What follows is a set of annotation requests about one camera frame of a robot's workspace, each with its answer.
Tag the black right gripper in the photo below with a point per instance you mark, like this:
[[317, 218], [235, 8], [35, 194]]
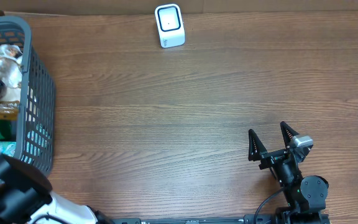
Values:
[[271, 158]]

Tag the teal tissue pack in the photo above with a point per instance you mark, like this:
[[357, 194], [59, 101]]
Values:
[[8, 148]]

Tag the brown snack pouch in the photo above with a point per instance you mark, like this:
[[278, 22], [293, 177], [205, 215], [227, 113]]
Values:
[[11, 76]]

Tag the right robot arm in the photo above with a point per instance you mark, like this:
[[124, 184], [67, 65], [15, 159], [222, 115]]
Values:
[[305, 196]]

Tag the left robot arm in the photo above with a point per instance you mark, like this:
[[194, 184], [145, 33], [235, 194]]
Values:
[[26, 196]]

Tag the white barcode scanner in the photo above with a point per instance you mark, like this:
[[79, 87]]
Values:
[[170, 26]]

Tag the grey plastic basket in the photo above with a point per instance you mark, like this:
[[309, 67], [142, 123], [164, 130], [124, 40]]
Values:
[[35, 120]]

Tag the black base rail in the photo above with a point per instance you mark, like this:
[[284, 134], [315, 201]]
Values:
[[191, 221]]

